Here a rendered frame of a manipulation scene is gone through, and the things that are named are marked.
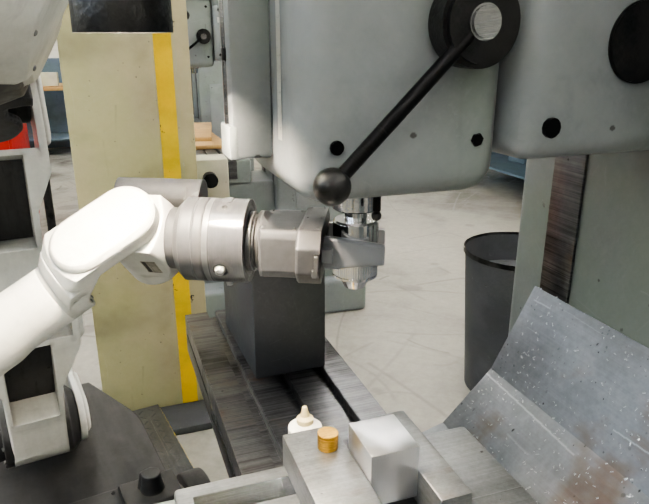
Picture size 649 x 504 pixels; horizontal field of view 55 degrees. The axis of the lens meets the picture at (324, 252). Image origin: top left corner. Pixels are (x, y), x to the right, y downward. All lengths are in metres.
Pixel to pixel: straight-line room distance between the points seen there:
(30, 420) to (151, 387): 1.31
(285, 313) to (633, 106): 0.59
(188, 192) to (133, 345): 1.89
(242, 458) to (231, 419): 0.09
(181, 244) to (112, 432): 1.02
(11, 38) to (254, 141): 0.34
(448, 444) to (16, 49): 0.67
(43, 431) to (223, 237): 0.85
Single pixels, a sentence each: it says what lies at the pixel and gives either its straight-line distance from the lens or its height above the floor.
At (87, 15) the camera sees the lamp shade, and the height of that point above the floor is 1.46.
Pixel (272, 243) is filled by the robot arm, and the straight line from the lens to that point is 0.61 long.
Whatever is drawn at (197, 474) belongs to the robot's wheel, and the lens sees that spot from 1.39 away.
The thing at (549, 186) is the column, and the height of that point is 1.24.
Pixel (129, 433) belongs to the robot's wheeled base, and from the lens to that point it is 1.59.
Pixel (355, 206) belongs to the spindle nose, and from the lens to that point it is 0.61.
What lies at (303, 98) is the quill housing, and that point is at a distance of 0.51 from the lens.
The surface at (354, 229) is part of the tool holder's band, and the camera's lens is 0.62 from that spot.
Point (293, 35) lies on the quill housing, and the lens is 0.51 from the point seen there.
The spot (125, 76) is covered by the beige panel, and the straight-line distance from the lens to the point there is 2.30.
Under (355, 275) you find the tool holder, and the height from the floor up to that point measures 1.22.
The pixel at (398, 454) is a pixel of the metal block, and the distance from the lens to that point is 0.64.
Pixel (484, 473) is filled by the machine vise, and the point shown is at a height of 0.99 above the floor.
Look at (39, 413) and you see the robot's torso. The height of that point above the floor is 0.75.
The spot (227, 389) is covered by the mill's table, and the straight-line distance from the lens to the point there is 1.01.
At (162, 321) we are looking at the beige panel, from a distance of 2.52.
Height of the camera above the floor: 1.44
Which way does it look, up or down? 19 degrees down
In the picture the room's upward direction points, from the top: straight up
